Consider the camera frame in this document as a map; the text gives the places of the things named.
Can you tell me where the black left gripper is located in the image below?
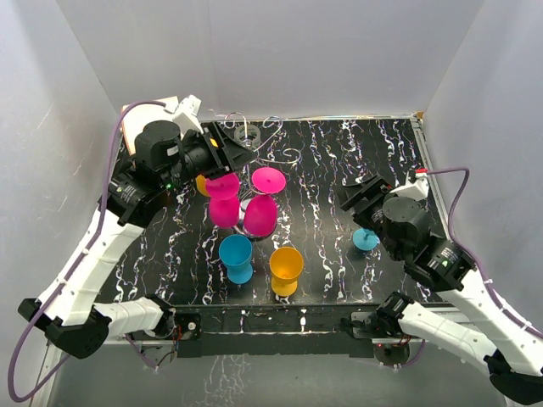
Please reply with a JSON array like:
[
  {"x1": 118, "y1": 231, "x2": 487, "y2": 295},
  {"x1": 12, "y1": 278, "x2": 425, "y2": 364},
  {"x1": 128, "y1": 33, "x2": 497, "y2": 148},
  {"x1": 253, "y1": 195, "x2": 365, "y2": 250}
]
[{"x1": 161, "y1": 120, "x2": 256, "y2": 191}]

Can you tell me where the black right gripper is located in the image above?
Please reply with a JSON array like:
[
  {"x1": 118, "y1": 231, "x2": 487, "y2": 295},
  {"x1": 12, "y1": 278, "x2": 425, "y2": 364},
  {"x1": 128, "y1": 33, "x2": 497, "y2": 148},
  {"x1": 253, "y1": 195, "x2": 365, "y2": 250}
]
[{"x1": 334, "y1": 175, "x2": 401, "y2": 260}]

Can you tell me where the blue wine glass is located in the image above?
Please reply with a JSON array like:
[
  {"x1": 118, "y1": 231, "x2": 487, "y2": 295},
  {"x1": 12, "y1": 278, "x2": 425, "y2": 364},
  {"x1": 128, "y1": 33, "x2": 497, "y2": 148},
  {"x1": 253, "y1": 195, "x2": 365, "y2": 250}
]
[
  {"x1": 352, "y1": 228, "x2": 380, "y2": 252},
  {"x1": 219, "y1": 234, "x2": 253, "y2": 285}
]

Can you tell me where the pink wine glass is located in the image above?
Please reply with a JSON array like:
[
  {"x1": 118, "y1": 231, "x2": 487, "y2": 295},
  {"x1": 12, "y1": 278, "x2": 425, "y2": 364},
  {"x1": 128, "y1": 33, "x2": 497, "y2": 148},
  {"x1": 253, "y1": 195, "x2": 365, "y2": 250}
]
[
  {"x1": 205, "y1": 173, "x2": 240, "y2": 228},
  {"x1": 244, "y1": 167, "x2": 286, "y2": 237}
]

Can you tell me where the orange wine glass front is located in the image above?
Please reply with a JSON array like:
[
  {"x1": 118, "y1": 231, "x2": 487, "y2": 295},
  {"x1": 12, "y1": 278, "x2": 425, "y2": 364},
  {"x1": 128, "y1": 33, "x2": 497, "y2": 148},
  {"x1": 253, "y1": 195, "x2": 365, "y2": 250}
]
[{"x1": 269, "y1": 247, "x2": 305, "y2": 297}]

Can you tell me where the orange wine glass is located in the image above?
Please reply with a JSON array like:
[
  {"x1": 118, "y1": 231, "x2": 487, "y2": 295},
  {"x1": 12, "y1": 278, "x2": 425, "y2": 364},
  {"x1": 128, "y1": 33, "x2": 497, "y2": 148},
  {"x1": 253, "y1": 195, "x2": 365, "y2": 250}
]
[
  {"x1": 195, "y1": 176, "x2": 210, "y2": 198},
  {"x1": 269, "y1": 247, "x2": 305, "y2": 297}
]

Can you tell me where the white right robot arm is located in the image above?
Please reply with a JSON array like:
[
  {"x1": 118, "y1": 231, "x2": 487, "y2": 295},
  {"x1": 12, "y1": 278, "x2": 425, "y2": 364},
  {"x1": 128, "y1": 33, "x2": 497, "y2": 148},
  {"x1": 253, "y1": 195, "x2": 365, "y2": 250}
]
[{"x1": 335, "y1": 169, "x2": 542, "y2": 405}]

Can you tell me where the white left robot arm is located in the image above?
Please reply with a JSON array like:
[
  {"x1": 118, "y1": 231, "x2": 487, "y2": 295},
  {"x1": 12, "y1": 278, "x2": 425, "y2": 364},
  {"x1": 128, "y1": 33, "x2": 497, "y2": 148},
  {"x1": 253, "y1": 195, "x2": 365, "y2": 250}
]
[{"x1": 18, "y1": 120, "x2": 256, "y2": 360}]

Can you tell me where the clear tape roll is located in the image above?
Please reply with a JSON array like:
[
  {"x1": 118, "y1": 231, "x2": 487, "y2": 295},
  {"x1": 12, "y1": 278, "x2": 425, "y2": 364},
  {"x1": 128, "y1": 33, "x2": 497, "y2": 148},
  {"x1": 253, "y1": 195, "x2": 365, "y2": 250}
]
[{"x1": 234, "y1": 124, "x2": 261, "y2": 146}]

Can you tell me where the white cylindrical box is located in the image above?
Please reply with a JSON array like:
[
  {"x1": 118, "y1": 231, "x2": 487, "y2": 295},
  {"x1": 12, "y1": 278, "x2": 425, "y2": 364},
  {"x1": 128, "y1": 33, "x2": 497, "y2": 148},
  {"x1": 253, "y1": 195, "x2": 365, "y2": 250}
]
[{"x1": 121, "y1": 96, "x2": 179, "y2": 156}]

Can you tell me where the chrome wire wine glass rack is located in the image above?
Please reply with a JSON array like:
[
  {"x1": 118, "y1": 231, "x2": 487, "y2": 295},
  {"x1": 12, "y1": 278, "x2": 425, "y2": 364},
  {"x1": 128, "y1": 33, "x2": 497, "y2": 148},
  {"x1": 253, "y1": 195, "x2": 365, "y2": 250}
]
[{"x1": 222, "y1": 112, "x2": 302, "y2": 241}]

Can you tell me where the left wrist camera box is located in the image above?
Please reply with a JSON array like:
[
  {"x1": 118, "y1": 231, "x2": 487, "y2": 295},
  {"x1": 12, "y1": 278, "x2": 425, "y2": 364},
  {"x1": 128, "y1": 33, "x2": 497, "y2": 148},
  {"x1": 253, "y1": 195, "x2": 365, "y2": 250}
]
[{"x1": 164, "y1": 95, "x2": 203, "y2": 135}]

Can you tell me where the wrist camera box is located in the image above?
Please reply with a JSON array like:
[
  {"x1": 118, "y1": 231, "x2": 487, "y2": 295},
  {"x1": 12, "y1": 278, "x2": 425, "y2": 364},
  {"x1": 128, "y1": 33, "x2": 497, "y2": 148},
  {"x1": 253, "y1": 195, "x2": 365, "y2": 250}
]
[
  {"x1": 391, "y1": 168, "x2": 429, "y2": 202},
  {"x1": 164, "y1": 95, "x2": 203, "y2": 135}
]

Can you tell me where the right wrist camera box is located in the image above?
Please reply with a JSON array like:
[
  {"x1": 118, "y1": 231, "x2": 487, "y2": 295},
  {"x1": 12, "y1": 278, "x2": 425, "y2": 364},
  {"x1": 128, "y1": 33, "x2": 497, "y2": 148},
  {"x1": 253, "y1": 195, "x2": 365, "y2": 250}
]
[{"x1": 391, "y1": 168, "x2": 429, "y2": 202}]

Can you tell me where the aluminium frame rail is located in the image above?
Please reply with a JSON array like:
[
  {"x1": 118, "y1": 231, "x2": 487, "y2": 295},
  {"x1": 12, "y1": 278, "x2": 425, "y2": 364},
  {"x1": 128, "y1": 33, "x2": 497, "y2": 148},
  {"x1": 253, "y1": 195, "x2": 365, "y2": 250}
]
[{"x1": 409, "y1": 110, "x2": 525, "y2": 407}]

